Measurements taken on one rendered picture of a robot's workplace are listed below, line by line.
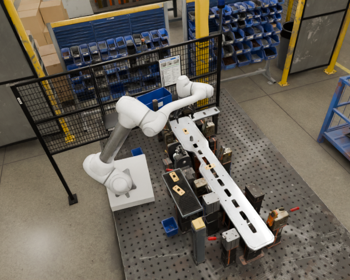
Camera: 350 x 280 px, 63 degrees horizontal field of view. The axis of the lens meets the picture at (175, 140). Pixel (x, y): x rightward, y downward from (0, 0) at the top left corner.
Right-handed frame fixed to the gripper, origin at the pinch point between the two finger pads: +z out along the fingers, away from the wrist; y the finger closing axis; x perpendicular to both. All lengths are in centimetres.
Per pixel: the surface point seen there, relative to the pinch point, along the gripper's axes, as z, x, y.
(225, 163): 21, -43, 16
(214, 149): 23.9, -21.9, 17.2
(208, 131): 14.3, -8.2, 18.1
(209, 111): 13.6, 16.3, 31.9
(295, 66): 86, 140, 252
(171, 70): -17, 55, 11
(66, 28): -27, 194, -69
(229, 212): 13, -89, -7
